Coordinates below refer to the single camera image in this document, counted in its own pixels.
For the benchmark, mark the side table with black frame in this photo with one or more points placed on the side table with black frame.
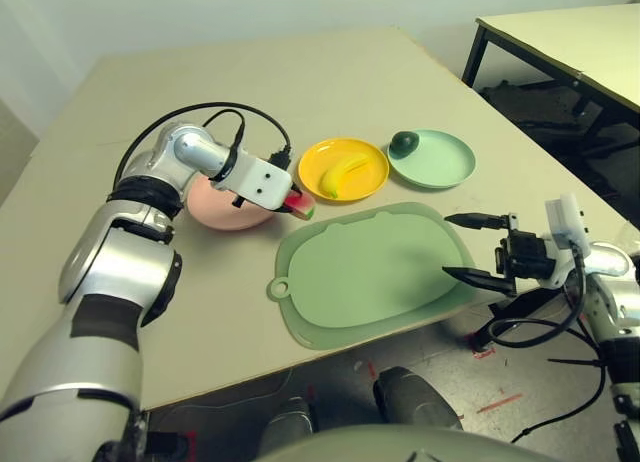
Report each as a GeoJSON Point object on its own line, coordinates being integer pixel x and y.
{"type": "Point", "coordinates": [575, 37]}

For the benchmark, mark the grey robot torso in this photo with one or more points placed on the grey robot torso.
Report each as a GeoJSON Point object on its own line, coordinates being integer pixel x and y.
{"type": "Point", "coordinates": [400, 447]}

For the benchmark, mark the yellow plastic plate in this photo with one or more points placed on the yellow plastic plate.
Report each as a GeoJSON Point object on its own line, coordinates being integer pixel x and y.
{"type": "Point", "coordinates": [310, 172]}

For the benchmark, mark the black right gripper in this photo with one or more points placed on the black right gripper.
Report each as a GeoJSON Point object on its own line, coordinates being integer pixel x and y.
{"type": "Point", "coordinates": [525, 254]}

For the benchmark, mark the pink plastic plate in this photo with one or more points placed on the pink plastic plate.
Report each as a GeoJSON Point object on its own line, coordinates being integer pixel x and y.
{"type": "Point", "coordinates": [220, 214]}

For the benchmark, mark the dark green toy avocado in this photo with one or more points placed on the dark green toy avocado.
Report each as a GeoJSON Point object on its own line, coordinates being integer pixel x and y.
{"type": "Point", "coordinates": [404, 143]}

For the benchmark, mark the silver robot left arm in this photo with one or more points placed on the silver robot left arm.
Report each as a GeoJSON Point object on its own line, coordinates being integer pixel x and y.
{"type": "Point", "coordinates": [110, 262]}

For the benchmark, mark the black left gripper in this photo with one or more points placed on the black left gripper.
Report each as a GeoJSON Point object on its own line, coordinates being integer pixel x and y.
{"type": "Point", "coordinates": [238, 202]}

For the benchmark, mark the green cutting board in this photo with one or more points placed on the green cutting board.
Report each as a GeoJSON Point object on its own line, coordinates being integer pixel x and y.
{"type": "Point", "coordinates": [370, 277]}

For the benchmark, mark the grey robot left foot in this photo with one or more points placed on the grey robot left foot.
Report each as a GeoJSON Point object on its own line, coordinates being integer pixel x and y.
{"type": "Point", "coordinates": [290, 422]}

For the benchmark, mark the grey robot right foot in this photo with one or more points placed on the grey robot right foot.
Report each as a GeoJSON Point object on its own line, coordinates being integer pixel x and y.
{"type": "Point", "coordinates": [415, 397]}

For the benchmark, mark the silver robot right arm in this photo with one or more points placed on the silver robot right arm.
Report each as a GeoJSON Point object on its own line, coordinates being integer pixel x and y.
{"type": "Point", "coordinates": [615, 292]}

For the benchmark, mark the toy watermelon slice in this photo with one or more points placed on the toy watermelon slice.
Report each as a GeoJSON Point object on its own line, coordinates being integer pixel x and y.
{"type": "Point", "coordinates": [305, 209]}

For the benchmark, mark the yellow toy banana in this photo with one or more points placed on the yellow toy banana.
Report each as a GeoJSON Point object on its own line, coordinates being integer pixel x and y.
{"type": "Point", "coordinates": [340, 177]}

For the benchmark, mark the mint green plastic plate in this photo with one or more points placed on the mint green plastic plate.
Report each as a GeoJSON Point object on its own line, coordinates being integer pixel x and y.
{"type": "Point", "coordinates": [440, 162]}

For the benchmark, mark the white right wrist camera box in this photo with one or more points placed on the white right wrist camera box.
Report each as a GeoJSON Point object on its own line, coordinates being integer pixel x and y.
{"type": "Point", "coordinates": [565, 222]}

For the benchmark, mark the grey robot foot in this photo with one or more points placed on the grey robot foot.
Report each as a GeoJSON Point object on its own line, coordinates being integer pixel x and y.
{"type": "Point", "coordinates": [415, 397]}
{"type": "Point", "coordinates": [290, 422]}

